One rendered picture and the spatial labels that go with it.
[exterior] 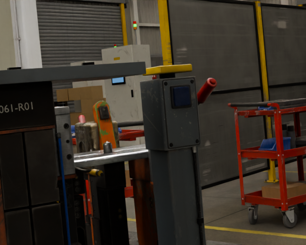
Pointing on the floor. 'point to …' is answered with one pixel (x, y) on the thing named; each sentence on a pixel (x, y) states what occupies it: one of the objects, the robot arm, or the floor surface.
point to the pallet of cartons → (96, 90)
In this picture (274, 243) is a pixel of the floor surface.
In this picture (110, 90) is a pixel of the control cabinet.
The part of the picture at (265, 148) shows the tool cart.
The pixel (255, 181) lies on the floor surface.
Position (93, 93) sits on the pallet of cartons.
